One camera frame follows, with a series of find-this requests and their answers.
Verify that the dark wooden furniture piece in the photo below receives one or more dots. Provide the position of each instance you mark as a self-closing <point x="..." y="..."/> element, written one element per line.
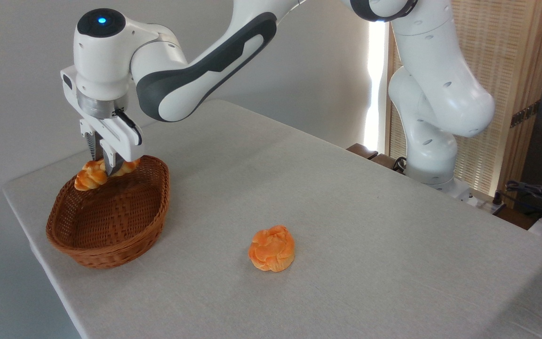
<point x="364" y="151"/>

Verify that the brown wicker basket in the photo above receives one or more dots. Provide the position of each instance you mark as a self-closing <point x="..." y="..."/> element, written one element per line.
<point x="111" y="216"/>

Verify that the dark brown side table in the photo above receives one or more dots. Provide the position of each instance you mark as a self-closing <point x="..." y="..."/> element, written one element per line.
<point x="513" y="217"/>

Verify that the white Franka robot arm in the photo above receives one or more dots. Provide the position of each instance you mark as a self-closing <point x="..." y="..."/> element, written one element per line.
<point x="195" y="75"/>

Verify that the round orange bread roll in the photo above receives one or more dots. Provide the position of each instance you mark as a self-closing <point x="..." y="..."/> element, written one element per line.
<point x="272" y="249"/>

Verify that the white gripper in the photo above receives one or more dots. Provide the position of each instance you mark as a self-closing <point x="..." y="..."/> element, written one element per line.
<point x="123" y="141"/>

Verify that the light grey tablecloth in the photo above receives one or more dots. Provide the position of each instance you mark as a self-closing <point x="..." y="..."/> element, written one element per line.
<point x="370" y="263"/>

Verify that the long braided bread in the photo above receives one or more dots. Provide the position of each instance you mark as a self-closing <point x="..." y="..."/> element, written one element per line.
<point x="90" y="176"/>

